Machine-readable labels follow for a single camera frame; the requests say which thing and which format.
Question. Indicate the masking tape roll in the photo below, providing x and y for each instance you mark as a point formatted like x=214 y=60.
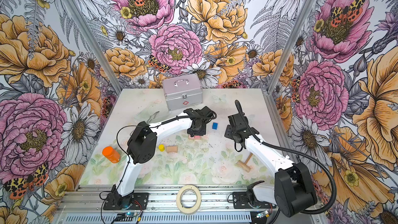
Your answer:
x=189 y=199

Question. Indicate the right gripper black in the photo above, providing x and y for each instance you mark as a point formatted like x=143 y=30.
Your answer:
x=227 y=132

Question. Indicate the aluminium frame post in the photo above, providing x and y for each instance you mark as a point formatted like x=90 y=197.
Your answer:
x=295 y=32
x=78 y=17

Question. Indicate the short natural wood block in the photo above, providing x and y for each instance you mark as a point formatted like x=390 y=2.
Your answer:
x=172 y=149

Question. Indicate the metal wire tongs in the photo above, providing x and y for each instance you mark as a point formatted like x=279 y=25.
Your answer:
x=152 y=117

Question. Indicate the left aluminium frame post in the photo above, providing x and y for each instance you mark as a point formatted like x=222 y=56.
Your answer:
x=78 y=17

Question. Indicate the blue cube block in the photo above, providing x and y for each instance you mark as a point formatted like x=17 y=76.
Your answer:
x=214 y=126

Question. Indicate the wooden toy mallet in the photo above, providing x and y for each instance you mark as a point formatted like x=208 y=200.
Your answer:
x=243 y=164

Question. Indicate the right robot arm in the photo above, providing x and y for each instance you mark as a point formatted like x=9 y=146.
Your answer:
x=293 y=191

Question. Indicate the yellow cylinder block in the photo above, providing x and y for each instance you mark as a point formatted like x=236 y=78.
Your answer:
x=161 y=147

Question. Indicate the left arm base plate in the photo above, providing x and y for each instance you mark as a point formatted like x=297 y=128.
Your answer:
x=133 y=201

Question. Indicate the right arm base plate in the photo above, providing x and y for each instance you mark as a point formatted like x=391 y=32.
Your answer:
x=246 y=200

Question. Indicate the hot pink rectangular block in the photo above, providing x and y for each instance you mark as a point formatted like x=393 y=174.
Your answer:
x=196 y=137

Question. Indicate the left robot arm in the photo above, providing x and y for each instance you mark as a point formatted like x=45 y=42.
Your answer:
x=143 y=142

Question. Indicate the right aluminium frame post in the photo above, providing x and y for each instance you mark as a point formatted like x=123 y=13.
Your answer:
x=295 y=32

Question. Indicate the clear plastic bowl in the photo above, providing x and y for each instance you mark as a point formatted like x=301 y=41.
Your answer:
x=145 y=113

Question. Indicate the aluminium front rail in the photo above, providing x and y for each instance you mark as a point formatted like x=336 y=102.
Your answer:
x=216 y=204

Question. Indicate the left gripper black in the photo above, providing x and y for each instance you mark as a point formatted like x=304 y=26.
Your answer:
x=201 y=132

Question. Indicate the silver metal first-aid case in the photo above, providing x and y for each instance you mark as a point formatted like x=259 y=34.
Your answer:
x=183 y=91

